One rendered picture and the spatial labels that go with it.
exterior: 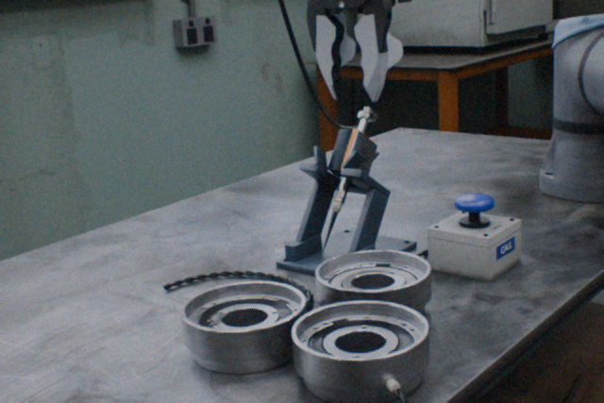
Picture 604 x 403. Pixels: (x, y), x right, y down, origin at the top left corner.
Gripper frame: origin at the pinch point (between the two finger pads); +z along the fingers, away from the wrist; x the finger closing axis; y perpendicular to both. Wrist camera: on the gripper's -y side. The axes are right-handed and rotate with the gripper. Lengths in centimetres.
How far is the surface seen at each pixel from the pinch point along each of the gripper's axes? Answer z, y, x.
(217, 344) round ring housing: 15.1, -30.0, -7.8
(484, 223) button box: 13.2, 1.5, -14.8
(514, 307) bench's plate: 18.1, -6.0, -21.5
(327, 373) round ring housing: 15.3, -29.0, -17.8
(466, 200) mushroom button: 10.8, 0.5, -13.3
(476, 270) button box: 17.2, -1.6, -15.4
